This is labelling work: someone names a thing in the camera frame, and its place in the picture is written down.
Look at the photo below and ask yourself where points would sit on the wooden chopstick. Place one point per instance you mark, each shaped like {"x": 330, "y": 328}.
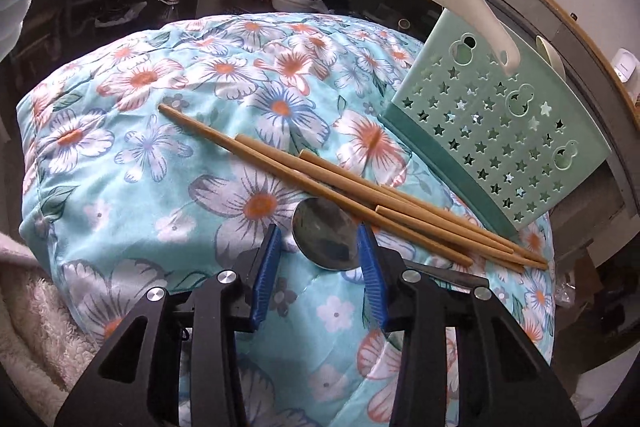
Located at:
{"x": 312, "y": 187}
{"x": 307, "y": 155}
{"x": 491, "y": 253}
{"x": 364, "y": 193}

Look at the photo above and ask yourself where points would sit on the steel metal spoon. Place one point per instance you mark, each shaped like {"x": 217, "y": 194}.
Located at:
{"x": 328, "y": 237}

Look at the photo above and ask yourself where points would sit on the floral light blue quilt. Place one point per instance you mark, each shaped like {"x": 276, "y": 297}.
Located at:
{"x": 117, "y": 199}

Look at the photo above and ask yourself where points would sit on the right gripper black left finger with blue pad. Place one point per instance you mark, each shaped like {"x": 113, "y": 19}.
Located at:
{"x": 134, "y": 378}

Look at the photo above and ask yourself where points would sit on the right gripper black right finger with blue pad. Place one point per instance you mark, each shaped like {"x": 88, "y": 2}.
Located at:
{"x": 503, "y": 378}

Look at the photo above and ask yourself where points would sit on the beige plastic spoon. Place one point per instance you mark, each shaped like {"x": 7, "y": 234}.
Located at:
{"x": 545, "y": 49}

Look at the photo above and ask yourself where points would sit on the mint green utensil holder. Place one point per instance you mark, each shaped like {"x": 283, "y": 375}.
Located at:
{"x": 511, "y": 147}

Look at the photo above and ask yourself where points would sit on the stacked white bowls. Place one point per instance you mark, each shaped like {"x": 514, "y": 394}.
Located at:
{"x": 300, "y": 6}

